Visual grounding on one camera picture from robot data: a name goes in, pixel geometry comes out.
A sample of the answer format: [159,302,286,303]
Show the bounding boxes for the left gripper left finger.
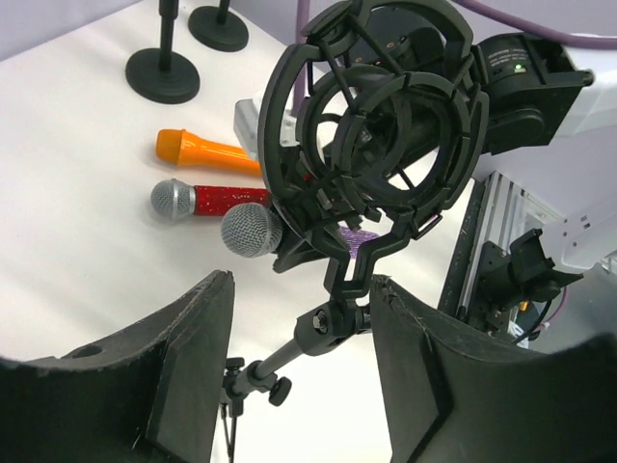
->
[1,271,234,462]

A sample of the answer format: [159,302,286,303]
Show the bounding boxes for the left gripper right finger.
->
[370,276,616,463]

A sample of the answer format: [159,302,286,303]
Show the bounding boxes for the red microphone silver grille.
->
[150,178,270,222]

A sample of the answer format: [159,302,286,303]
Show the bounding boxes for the orange microphone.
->
[155,129,261,177]

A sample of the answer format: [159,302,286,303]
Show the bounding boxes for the black tripod stand shock mount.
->
[221,1,489,448]

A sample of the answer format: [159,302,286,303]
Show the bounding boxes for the black round-base mic stand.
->
[124,0,201,104]

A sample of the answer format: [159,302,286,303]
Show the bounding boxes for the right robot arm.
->
[464,21,616,345]

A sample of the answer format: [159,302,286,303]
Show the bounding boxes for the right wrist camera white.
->
[233,93,299,162]

